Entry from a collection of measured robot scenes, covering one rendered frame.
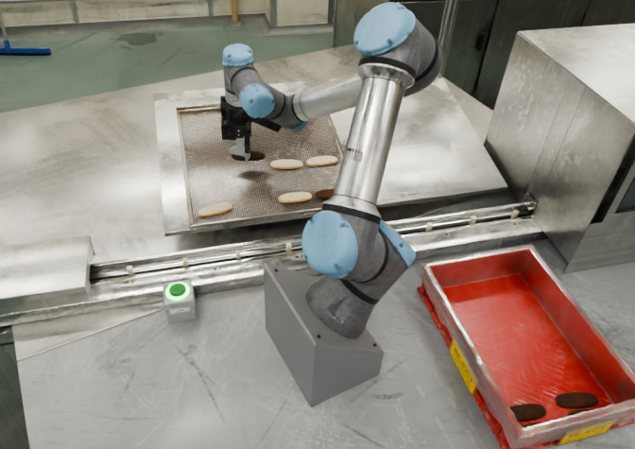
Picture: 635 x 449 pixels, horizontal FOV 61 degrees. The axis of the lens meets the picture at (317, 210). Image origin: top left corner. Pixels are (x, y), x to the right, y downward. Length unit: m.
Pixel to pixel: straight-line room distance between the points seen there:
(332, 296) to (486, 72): 2.61
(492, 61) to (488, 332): 2.35
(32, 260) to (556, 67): 1.43
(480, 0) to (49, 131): 2.30
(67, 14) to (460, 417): 4.51
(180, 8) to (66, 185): 3.36
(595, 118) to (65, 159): 1.60
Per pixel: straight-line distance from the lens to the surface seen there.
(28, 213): 1.81
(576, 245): 1.60
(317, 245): 1.00
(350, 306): 1.13
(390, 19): 1.08
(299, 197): 1.57
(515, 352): 1.42
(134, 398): 1.30
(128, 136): 2.05
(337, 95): 1.29
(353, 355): 1.16
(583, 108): 1.52
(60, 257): 1.49
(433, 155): 1.80
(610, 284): 1.70
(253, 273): 1.42
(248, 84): 1.31
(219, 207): 1.55
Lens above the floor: 1.91
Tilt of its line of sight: 41 degrees down
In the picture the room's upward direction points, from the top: 3 degrees clockwise
